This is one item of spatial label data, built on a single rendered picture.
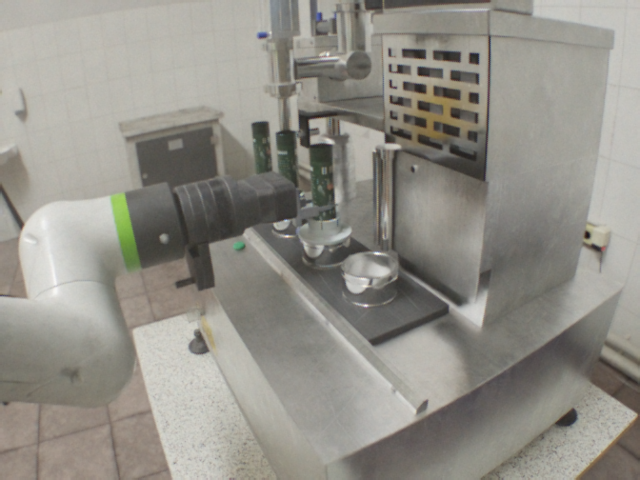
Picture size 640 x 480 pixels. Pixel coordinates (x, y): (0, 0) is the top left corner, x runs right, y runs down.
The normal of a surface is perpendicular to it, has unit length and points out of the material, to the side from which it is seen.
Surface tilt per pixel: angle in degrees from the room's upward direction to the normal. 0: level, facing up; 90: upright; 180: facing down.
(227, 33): 90
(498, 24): 90
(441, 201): 90
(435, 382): 0
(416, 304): 0
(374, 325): 0
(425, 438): 90
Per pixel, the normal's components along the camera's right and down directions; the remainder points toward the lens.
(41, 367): 0.87, 0.12
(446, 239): -0.88, 0.25
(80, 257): 0.64, -0.51
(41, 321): 0.72, -0.65
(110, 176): 0.47, 0.37
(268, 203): 0.14, 0.43
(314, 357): -0.05, -0.90
